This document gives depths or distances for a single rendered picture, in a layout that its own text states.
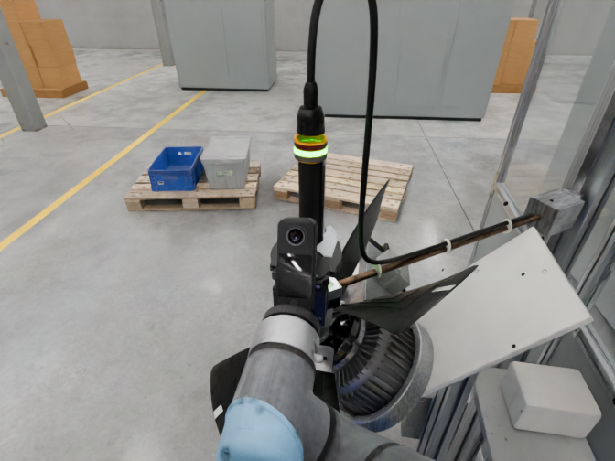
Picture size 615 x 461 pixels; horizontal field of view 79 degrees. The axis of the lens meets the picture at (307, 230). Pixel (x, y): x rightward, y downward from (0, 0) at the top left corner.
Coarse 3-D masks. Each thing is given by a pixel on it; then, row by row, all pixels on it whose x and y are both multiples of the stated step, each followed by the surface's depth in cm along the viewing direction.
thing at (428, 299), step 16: (464, 272) 59; (416, 288) 63; (432, 288) 57; (352, 304) 66; (368, 304) 62; (384, 304) 58; (400, 304) 55; (416, 304) 52; (432, 304) 50; (368, 320) 54; (384, 320) 52; (400, 320) 50; (416, 320) 48
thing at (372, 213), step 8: (384, 184) 81; (376, 200) 84; (368, 208) 81; (376, 208) 90; (368, 216) 86; (376, 216) 96; (368, 224) 90; (352, 232) 81; (368, 232) 93; (352, 240) 83; (368, 240) 96; (344, 248) 81; (352, 248) 86; (344, 256) 83; (352, 256) 88; (360, 256) 92; (344, 264) 85; (352, 264) 89; (352, 272) 90
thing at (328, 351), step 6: (318, 348) 74; (324, 348) 74; (330, 348) 74; (324, 354) 73; (330, 354) 73; (324, 360) 72; (330, 360) 72; (318, 366) 71; (324, 366) 71; (330, 366) 71
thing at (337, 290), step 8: (336, 280) 65; (336, 288) 63; (336, 296) 64; (328, 304) 63; (336, 304) 64; (328, 312) 65; (328, 320) 67; (320, 328) 67; (328, 328) 67; (320, 336) 66
